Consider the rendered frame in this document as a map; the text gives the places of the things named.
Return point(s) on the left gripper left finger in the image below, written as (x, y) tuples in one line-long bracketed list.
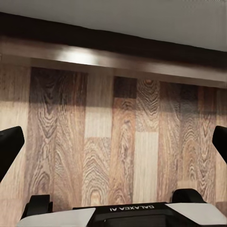
[(11, 142)]

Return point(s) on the bed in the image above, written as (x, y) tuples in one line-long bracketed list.
[(179, 41)]

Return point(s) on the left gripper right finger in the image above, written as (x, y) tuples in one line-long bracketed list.
[(220, 141)]

